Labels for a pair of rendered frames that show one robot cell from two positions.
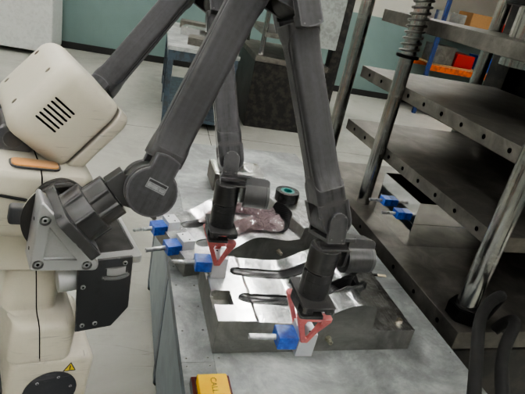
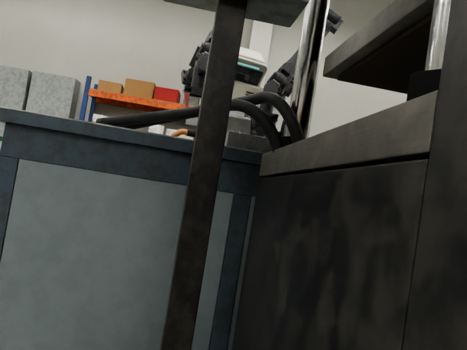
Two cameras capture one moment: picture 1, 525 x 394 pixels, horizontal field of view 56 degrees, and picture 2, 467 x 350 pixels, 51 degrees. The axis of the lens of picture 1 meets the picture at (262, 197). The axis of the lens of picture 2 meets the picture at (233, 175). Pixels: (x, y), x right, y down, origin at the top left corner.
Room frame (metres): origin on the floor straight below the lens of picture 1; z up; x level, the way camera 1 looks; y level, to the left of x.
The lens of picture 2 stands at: (1.34, -1.88, 0.65)
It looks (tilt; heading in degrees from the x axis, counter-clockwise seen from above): 3 degrees up; 101
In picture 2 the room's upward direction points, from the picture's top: 9 degrees clockwise
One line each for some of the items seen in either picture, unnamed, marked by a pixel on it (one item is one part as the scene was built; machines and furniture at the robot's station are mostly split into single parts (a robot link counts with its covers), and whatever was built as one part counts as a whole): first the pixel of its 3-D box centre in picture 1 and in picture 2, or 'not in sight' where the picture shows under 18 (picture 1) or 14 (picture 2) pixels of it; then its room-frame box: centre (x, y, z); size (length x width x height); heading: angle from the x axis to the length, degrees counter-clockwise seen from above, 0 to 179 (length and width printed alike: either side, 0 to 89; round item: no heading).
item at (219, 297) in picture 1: (220, 303); not in sight; (0.94, 0.04, 0.87); 0.05 x 0.05 x 0.04; 19
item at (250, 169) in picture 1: (235, 176); not in sight; (1.82, 0.12, 0.83); 0.20 x 0.15 x 0.07; 109
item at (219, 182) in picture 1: (228, 193); not in sight; (1.04, 0.08, 1.10); 0.07 x 0.06 x 0.07; 100
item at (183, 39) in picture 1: (194, 67); not in sight; (5.78, 1.09, 0.44); 1.90 x 0.70 x 0.89; 15
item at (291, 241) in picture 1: (243, 227); not in sight; (1.37, 0.04, 0.85); 0.50 x 0.26 x 0.11; 126
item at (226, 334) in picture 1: (305, 294); (256, 143); (1.06, -0.16, 0.87); 0.50 x 0.26 x 0.14; 109
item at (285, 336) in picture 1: (280, 336); (192, 119); (0.79, -0.09, 0.94); 0.13 x 0.05 x 0.05; 108
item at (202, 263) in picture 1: (198, 262); not in sight; (1.02, 0.12, 0.92); 0.13 x 0.05 x 0.05; 108
